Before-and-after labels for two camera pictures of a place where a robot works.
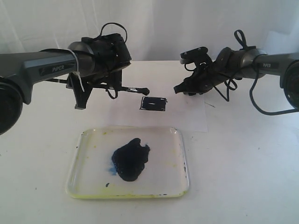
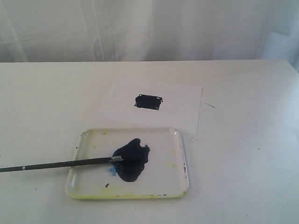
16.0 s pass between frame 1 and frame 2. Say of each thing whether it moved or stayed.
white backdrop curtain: stayed
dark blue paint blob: stayed
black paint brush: moved
